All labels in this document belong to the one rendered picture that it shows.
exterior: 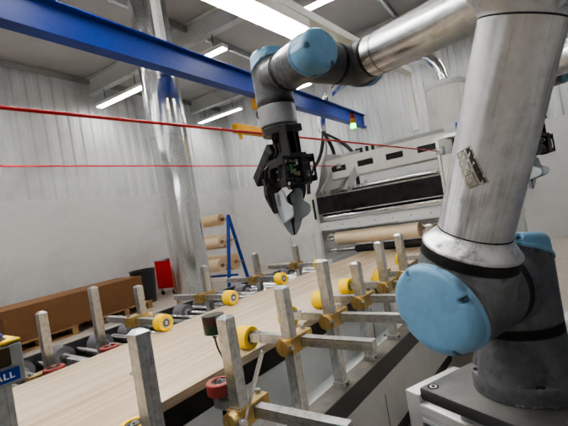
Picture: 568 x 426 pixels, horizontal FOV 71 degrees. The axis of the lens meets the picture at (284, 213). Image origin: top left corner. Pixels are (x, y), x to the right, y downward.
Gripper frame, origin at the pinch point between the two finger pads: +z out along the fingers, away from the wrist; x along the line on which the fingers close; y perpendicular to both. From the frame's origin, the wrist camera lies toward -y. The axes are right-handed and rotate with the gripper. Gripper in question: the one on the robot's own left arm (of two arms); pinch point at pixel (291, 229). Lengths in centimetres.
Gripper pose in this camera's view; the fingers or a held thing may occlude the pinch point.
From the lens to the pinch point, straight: 80.9
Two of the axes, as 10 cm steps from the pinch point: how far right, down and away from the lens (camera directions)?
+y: 4.8, -0.8, -8.7
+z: 1.6, 9.9, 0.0
